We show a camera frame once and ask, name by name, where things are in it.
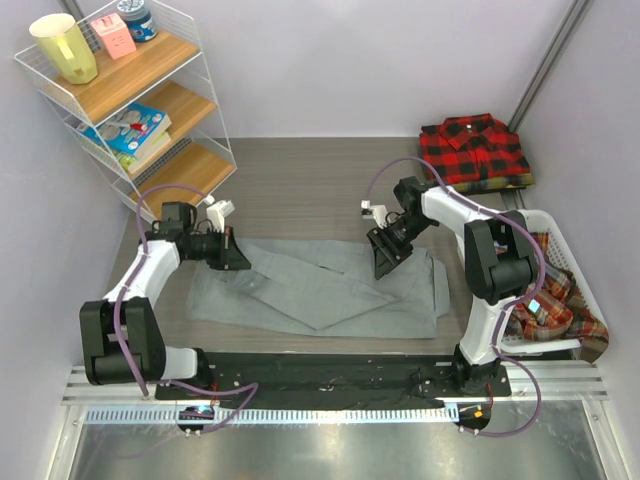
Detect aluminium frame post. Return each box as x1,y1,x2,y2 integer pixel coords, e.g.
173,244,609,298
508,0,593,132

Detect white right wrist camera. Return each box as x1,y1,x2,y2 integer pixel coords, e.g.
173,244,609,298
360,200,388,228

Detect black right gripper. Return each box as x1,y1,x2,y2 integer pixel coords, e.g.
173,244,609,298
367,214,433,280

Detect blue lidded jar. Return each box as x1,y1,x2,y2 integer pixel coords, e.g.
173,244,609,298
116,0,157,43

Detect yellow green plaid shirt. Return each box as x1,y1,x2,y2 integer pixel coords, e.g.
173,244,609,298
452,173,535,195

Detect red white marker pen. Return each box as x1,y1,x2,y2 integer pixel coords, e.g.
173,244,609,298
106,118,150,133

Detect yellow plastic pitcher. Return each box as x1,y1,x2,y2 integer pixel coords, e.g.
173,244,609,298
29,13,98,85

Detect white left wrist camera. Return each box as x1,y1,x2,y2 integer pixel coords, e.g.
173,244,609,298
204,195,235,233

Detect white slotted cable duct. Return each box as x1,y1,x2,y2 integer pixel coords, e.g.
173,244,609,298
84,404,459,426

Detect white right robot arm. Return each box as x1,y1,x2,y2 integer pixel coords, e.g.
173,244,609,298
361,177,544,395

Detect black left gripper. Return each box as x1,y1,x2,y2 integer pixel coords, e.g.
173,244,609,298
185,225,251,271

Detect white plastic laundry basket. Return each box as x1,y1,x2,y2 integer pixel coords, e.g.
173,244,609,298
453,208,609,359

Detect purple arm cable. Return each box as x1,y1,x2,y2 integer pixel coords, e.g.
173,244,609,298
112,183,260,434
364,157,549,439

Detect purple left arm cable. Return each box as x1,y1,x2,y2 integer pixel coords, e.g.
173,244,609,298
112,183,260,434

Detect green book under blue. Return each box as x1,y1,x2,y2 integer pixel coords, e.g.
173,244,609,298
116,132,170,175

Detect white wire wooden shelf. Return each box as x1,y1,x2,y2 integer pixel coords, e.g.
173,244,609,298
14,1,237,222

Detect orange plaid shirt in basket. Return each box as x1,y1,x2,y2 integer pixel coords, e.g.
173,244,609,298
505,232,609,363

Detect pink cube box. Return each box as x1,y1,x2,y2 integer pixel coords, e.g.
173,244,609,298
90,13,136,60

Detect red black plaid shirt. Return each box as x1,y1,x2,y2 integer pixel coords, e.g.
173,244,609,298
419,113,532,185

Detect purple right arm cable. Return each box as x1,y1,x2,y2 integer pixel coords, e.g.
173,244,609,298
364,157,549,439

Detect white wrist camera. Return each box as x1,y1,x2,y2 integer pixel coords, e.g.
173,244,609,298
204,195,235,233
360,200,388,228

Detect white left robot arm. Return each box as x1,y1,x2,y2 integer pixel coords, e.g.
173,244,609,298
79,200,251,399

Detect grey long sleeve shirt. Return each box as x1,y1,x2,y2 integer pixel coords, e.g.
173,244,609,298
186,238,450,339

